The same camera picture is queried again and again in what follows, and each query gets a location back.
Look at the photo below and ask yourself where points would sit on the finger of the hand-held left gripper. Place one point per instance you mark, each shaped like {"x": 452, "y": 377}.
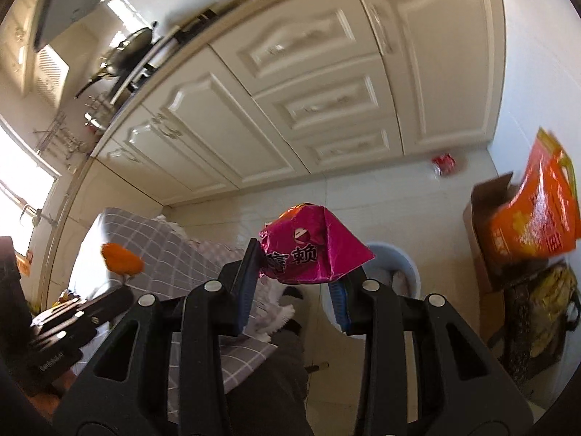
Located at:
{"x": 109, "y": 302}
{"x": 63, "y": 334}

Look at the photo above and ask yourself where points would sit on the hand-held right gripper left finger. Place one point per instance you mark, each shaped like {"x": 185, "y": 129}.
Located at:
{"x": 245, "y": 290}

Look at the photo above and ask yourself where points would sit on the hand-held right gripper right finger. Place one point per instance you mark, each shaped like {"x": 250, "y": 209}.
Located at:
{"x": 340, "y": 304}

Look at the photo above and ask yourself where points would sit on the orange peel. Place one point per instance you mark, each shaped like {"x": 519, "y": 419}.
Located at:
{"x": 120, "y": 261}

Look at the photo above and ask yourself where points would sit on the magenta snack packet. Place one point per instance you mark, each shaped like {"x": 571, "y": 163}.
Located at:
{"x": 313, "y": 245}

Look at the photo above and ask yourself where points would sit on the blue plastic trash bin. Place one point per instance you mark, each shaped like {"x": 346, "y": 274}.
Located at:
{"x": 404, "y": 263}

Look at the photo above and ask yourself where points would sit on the grey slipper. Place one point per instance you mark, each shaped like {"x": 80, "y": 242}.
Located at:
{"x": 295, "y": 309}

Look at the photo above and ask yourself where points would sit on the pink bear print blanket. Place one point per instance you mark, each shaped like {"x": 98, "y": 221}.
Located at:
{"x": 213, "y": 250}

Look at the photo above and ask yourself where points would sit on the white round packet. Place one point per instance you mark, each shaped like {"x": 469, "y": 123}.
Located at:
{"x": 401, "y": 281}

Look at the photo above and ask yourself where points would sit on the black stick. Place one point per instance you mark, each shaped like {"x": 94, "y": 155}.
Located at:
{"x": 317, "y": 367}

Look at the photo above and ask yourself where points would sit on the dark object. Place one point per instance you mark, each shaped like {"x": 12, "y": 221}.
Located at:
{"x": 9, "y": 290}

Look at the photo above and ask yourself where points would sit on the grey checked blanket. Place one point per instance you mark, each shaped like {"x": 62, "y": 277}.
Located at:
{"x": 150, "y": 245}

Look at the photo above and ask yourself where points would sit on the person's grey trouser leg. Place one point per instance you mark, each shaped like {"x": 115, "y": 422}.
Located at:
{"x": 268, "y": 386}

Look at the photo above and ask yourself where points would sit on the small cream cabinet drawer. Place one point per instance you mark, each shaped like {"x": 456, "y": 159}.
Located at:
{"x": 363, "y": 159}

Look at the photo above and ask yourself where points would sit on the window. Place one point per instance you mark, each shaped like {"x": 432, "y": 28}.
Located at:
{"x": 22, "y": 181}

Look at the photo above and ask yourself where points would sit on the brown cardboard box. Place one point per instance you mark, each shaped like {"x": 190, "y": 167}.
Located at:
{"x": 481, "y": 209}

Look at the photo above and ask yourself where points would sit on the red crumpled wrapper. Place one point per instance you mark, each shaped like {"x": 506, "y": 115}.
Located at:
{"x": 444, "y": 163}

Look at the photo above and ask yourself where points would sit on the dark patterned bag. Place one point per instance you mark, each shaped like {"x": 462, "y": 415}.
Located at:
{"x": 517, "y": 327}

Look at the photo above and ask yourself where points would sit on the steel pot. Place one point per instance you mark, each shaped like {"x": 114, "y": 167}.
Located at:
{"x": 97, "y": 116}

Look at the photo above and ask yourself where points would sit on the medium cream cabinet drawer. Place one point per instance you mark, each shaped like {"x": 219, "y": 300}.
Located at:
{"x": 354, "y": 113}

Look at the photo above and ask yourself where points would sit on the yellow plastic bag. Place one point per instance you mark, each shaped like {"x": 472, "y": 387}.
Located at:
{"x": 551, "y": 309}

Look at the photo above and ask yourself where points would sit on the orange printed plastic bag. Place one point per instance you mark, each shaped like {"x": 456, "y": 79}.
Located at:
{"x": 540, "y": 209}

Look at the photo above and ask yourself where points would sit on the white louvred vent panel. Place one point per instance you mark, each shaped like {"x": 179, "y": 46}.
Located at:
{"x": 50, "y": 75}

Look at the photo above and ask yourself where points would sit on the black gas stove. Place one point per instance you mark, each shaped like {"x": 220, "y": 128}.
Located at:
{"x": 150, "y": 68}

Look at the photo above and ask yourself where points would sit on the black wok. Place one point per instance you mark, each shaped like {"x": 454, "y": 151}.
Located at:
{"x": 127, "y": 50}

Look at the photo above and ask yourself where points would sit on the tall cream cabinet door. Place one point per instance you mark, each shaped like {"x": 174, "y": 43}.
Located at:
{"x": 445, "y": 54}

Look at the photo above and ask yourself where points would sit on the large cream cabinet drawer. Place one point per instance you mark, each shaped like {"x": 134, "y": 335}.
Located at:
{"x": 308, "y": 18}

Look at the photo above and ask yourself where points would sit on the grey range hood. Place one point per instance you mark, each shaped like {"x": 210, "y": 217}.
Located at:
{"x": 77, "y": 0}

